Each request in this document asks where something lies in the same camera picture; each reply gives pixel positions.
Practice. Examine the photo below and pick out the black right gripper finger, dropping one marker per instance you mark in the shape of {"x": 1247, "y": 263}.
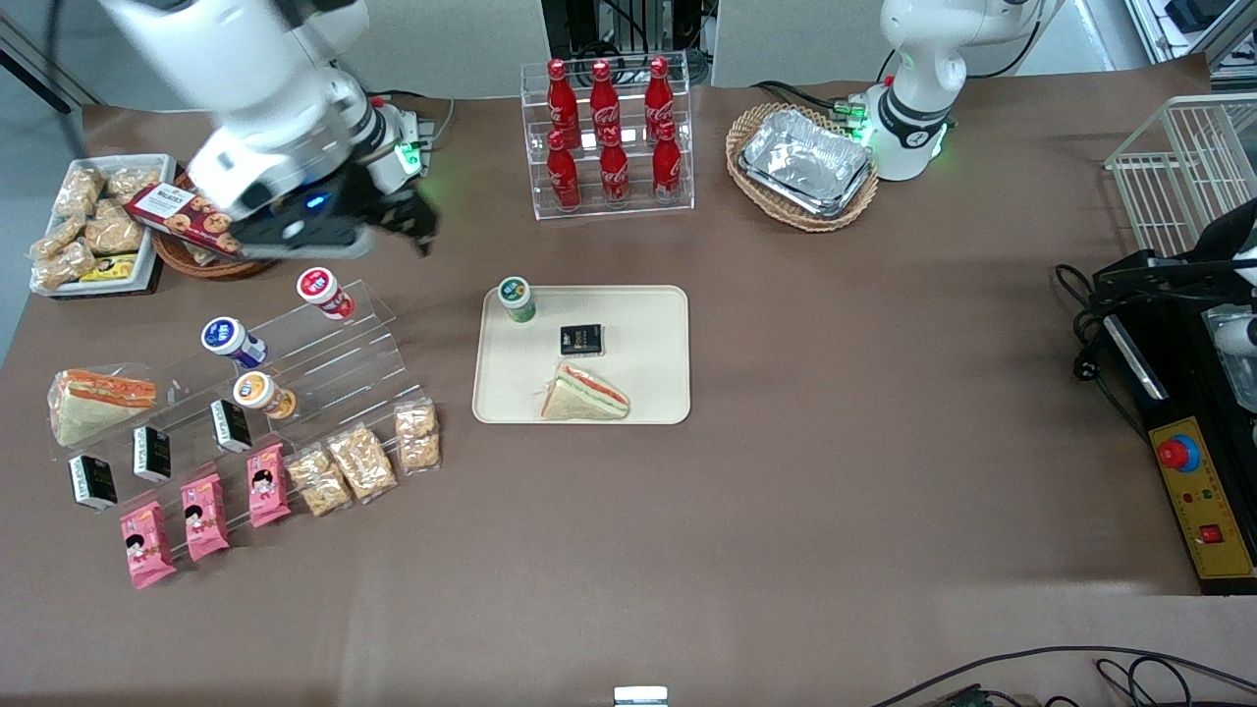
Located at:
{"x": 420, "y": 224}
{"x": 391, "y": 224}

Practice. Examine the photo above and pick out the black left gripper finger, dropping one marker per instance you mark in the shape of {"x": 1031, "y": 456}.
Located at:
{"x": 1149, "y": 269}
{"x": 1159, "y": 291}

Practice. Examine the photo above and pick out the green gum bottle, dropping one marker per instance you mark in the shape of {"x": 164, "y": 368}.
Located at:
{"x": 516, "y": 298}

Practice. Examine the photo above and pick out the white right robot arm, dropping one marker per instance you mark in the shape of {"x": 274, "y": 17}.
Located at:
{"x": 265, "y": 88}

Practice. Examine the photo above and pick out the red gum bottle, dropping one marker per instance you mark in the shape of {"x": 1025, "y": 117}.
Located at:
{"x": 322, "y": 291}

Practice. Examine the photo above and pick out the blue gum bottle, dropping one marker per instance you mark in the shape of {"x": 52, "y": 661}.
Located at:
{"x": 231, "y": 341}

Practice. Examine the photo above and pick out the orange gum bottle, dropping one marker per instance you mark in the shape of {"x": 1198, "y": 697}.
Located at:
{"x": 260, "y": 393}

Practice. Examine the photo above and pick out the beige plastic tray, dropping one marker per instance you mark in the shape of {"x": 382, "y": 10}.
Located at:
{"x": 648, "y": 324}

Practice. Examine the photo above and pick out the aluminium foil tray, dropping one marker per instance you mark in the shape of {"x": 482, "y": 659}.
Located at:
{"x": 805, "y": 162}

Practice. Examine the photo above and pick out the round wicker basket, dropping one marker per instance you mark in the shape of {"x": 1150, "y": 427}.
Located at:
{"x": 196, "y": 269}

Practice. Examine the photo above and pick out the clear acrylic stepped stand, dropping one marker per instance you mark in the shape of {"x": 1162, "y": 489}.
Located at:
{"x": 344, "y": 358}

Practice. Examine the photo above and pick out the dark red cookie box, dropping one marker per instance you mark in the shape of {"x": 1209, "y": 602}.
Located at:
{"x": 172, "y": 211}

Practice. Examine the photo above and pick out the red cola bottle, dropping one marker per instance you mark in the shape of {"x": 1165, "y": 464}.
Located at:
{"x": 659, "y": 98}
{"x": 615, "y": 172}
{"x": 604, "y": 103}
{"x": 667, "y": 167}
{"x": 564, "y": 177}
{"x": 562, "y": 103}

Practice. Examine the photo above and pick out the white rectangular dish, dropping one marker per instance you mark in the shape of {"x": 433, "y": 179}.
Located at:
{"x": 152, "y": 167}

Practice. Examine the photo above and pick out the clear bag of crackers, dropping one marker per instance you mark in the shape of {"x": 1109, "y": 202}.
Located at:
{"x": 113, "y": 231}
{"x": 67, "y": 265}
{"x": 79, "y": 191}
{"x": 57, "y": 238}
{"x": 133, "y": 181}
{"x": 319, "y": 481}
{"x": 361, "y": 462}
{"x": 417, "y": 437}

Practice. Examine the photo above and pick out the small black box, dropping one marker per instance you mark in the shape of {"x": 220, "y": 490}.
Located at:
{"x": 93, "y": 482}
{"x": 581, "y": 340}
{"x": 152, "y": 454}
{"x": 232, "y": 426}

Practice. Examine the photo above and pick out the yellow snack pack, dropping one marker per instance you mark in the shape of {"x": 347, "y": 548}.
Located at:
{"x": 110, "y": 268}

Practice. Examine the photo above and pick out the clear acrylic bottle rack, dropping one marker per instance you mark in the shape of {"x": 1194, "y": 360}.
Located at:
{"x": 633, "y": 196}

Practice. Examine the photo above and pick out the black yellow control box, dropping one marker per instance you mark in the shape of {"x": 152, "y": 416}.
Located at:
{"x": 1203, "y": 511}

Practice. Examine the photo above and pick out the wrapped triangle sandwich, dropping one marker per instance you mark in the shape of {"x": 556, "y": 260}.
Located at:
{"x": 579, "y": 398}
{"x": 98, "y": 403}

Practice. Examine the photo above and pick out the black equipment rack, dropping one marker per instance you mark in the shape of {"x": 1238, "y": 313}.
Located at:
{"x": 570, "y": 25}

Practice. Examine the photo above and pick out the pink snack pack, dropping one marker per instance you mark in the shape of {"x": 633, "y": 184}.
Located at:
{"x": 147, "y": 546}
{"x": 205, "y": 518}
{"x": 267, "y": 486}

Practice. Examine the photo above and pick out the oval wicker basket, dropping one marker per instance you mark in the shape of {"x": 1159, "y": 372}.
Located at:
{"x": 746, "y": 133}

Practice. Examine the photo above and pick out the small white grey device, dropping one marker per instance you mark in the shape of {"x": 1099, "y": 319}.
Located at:
{"x": 640, "y": 696}

